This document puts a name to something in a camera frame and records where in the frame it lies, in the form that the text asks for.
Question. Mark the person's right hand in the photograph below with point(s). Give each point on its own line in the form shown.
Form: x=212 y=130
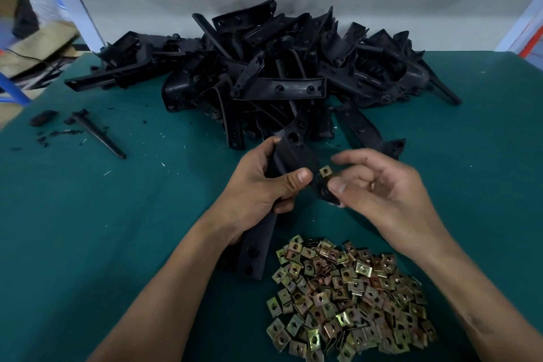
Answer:
x=394 y=200

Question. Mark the person's left hand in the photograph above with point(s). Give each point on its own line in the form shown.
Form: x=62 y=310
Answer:
x=254 y=192

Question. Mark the pile of brass clip nuts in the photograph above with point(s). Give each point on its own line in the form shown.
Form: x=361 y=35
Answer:
x=348 y=302

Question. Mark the pile of black plastic brackets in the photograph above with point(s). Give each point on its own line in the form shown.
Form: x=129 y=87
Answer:
x=271 y=60

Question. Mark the person's right forearm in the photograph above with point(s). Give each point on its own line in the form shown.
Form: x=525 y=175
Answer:
x=492 y=306

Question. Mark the person's left forearm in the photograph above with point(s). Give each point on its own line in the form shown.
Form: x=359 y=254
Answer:
x=161 y=306

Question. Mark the green table cloth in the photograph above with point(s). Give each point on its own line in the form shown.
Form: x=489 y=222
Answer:
x=102 y=230

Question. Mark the thin black plastic strip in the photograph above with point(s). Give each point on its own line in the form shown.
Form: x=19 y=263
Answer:
x=98 y=133

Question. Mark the small black plastic scrap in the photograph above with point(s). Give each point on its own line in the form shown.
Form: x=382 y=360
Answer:
x=44 y=117

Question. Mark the brown cardboard piece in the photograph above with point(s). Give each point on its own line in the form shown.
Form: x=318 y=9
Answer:
x=42 y=43

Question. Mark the black bag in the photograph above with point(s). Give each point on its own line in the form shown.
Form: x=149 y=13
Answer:
x=25 y=18

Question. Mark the white metal rack frame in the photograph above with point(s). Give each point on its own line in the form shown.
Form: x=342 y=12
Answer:
x=517 y=22

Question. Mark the white metal post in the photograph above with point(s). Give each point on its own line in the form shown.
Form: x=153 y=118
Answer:
x=76 y=1

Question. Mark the blue metal frame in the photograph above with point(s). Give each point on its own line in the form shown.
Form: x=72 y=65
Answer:
x=13 y=90

